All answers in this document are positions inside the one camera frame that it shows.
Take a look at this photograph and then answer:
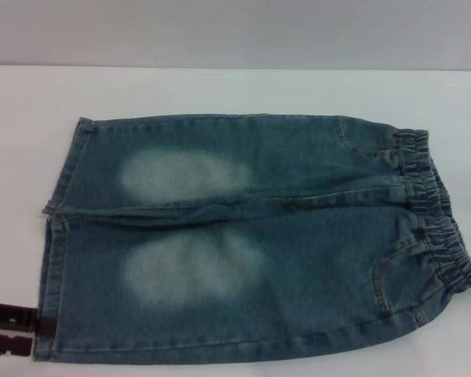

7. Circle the blue denim shorts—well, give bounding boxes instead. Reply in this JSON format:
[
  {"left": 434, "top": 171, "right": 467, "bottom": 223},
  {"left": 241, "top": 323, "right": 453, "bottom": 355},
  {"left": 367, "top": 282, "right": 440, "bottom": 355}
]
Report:
[{"left": 31, "top": 113, "right": 471, "bottom": 368}]

